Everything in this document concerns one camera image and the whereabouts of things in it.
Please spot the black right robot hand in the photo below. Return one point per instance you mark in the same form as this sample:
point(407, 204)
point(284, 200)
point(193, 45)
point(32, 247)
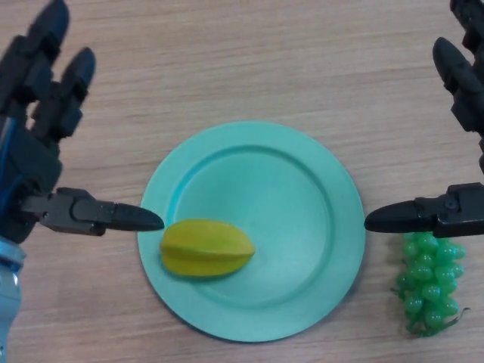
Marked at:
point(461, 215)

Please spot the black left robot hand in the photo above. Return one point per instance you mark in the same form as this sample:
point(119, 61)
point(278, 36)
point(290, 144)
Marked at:
point(30, 166)

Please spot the yellow starfruit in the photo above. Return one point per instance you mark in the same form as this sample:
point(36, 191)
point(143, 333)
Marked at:
point(204, 247)

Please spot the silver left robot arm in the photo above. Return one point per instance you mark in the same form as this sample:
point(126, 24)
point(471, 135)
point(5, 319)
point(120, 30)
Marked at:
point(9, 295)

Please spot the green round plate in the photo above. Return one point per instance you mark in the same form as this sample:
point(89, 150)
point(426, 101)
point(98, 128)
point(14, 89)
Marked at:
point(283, 189)

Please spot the green grape bunch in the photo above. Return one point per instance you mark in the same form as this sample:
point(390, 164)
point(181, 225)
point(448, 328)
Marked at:
point(429, 281)

